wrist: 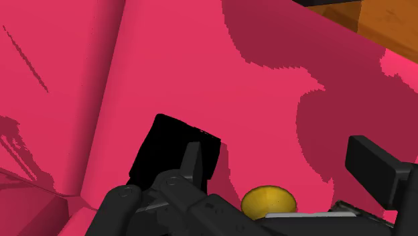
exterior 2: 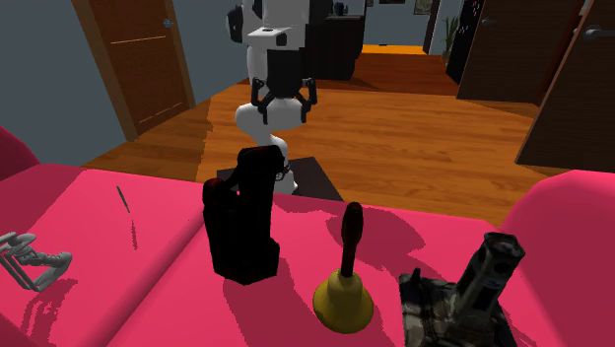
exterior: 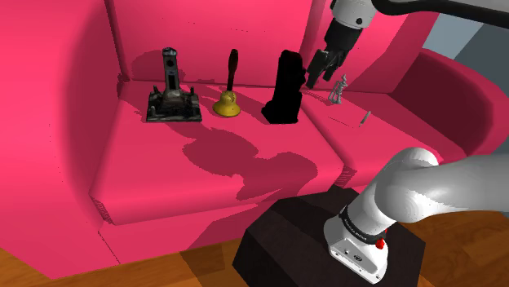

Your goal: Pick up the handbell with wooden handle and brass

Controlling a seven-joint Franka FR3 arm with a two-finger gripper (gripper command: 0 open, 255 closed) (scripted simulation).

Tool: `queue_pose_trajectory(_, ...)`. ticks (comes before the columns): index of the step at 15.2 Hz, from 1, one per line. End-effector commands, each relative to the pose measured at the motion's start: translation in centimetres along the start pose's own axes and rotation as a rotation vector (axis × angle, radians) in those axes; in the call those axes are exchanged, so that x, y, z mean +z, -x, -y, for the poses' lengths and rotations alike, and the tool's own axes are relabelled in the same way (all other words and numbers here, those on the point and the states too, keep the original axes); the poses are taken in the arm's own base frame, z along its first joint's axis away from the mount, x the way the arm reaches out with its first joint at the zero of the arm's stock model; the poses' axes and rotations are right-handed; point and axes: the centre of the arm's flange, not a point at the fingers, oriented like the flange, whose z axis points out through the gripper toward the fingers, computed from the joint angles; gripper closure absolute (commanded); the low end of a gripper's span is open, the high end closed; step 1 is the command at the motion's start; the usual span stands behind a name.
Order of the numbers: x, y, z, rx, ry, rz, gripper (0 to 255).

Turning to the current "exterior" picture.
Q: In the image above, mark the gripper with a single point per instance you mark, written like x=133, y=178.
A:
x=342, y=39

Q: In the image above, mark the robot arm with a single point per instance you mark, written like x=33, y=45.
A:
x=413, y=190

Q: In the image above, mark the small grey figurine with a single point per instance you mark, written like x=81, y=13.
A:
x=337, y=92

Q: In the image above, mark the black tall statue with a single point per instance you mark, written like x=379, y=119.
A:
x=286, y=91

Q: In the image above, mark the grey pen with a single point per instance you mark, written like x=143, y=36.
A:
x=364, y=119

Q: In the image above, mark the grey tower model on base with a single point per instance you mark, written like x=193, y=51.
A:
x=171, y=99

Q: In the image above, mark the dark robot stand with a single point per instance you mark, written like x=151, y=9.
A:
x=286, y=242

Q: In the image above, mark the pink sofa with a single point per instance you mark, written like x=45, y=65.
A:
x=159, y=167

